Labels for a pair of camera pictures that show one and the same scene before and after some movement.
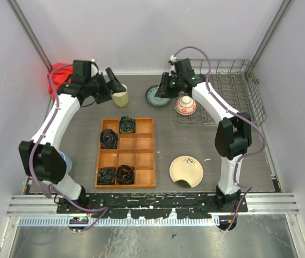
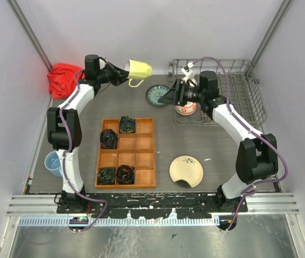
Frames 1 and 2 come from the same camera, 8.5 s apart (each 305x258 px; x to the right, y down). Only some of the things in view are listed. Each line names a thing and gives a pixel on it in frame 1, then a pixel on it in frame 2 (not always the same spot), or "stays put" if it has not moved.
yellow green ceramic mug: [121, 99] → [138, 70]
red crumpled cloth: [58, 77] stays put
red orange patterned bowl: [185, 105] stays put
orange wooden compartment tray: [135, 149] stays put
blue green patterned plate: [156, 101] stays put
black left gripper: [106, 95] → [120, 74]
